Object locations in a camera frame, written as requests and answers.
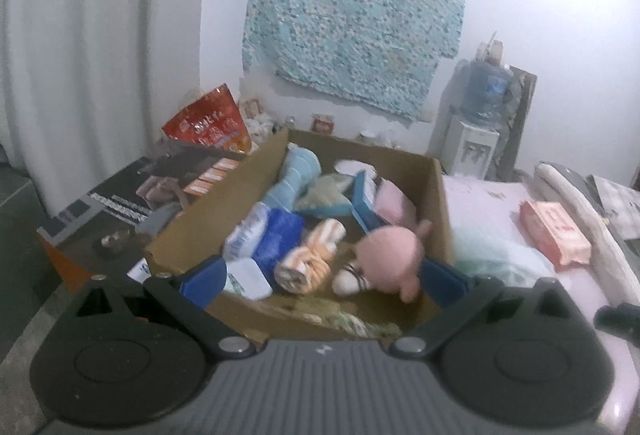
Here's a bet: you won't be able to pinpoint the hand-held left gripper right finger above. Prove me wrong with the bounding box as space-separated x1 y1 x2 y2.
390 260 576 358

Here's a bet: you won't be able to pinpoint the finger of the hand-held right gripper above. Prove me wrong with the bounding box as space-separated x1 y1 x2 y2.
595 302 640 343

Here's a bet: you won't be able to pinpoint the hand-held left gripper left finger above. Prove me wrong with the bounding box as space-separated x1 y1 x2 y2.
65 255 257 358

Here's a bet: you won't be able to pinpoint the pink plush toy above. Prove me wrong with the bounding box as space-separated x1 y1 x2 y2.
332 219 433 303

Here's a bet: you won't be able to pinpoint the brown cardboard box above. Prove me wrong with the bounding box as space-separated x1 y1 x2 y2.
142 127 456 341

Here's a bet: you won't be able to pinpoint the blue tissue pack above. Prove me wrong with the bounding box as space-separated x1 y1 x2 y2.
222 202 307 273

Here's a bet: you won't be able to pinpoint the pink foam sponge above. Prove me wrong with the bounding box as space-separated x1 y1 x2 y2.
375 180 418 231

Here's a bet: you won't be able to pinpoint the green crochet scrunchie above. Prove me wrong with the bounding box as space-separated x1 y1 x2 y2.
290 302 403 341

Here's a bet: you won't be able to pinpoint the orange striped tiger plush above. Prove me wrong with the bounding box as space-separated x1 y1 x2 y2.
274 219 347 296

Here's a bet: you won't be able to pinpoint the blue and white carton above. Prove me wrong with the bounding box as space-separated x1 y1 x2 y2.
350 170 381 233

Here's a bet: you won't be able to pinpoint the light blue plush toy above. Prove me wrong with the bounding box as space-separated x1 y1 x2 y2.
262 144 322 216

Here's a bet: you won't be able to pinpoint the white round container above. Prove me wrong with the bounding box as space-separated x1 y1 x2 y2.
334 159 376 176

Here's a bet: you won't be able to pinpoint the white green-print packet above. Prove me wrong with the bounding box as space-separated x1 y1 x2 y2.
222 260 273 301

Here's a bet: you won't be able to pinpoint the pale translucent plastic bag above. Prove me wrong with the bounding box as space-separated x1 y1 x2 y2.
452 225 556 288

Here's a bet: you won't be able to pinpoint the white fuzzy blanket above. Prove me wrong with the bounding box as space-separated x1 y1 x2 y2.
534 162 640 306

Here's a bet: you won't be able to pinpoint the checkered printed cloth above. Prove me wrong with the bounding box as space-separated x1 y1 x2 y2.
587 174 640 256

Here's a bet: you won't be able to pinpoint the red and white wipes pack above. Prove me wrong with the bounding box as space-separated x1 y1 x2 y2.
519 200 592 266

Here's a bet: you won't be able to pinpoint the dark printed carton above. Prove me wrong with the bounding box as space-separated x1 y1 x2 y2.
36 140 246 296

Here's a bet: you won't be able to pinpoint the white water dispenser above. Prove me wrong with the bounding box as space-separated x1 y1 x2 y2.
442 115 501 180

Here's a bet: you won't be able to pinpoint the pale green cloth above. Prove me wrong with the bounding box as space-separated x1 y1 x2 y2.
295 175 353 218

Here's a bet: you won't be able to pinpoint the grey blanket yellow prints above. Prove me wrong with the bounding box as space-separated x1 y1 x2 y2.
565 165 601 188

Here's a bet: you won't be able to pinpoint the red snack bag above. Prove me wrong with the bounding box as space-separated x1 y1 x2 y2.
161 84 252 153

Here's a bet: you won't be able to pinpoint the white plastic bag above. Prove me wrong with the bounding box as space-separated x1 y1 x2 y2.
240 97 276 140

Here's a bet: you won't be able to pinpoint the patterned framed board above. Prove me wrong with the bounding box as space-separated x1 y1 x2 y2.
492 65 538 183

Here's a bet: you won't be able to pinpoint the blue water bottle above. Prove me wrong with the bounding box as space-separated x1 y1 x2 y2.
460 59 516 128

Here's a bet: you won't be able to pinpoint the small beige container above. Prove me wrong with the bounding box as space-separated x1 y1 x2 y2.
477 32 503 66

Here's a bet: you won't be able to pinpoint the white curtain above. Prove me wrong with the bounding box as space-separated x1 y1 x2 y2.
0 0 213 186

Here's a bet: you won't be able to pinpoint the teal floral wall cloth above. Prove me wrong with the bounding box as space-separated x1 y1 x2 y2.
241 0 468 122

